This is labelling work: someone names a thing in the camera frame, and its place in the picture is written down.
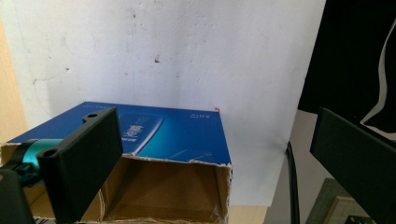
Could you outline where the black cable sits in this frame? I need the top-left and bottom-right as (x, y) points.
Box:
(285, 140), (301, 224)

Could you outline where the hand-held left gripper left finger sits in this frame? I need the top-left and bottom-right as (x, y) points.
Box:
(36, 106), (124, 224)

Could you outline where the teal and black tool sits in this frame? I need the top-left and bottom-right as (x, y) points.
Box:
(11, 138), (64, 188)

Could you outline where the white paper sheet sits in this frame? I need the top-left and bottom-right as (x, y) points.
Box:
(0, 0), (327, 207)

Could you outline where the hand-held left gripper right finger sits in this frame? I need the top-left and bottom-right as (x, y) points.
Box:
(309, 106), (396, 224)

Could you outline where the grey-green board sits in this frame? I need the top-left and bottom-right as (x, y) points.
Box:
(305, 177), (375, 224)

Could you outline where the black curtain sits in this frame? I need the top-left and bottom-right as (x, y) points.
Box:
(297, 0), (396, 142)

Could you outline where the blue cardboard box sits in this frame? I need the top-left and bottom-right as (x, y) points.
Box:
(0, 101), (233, 224)

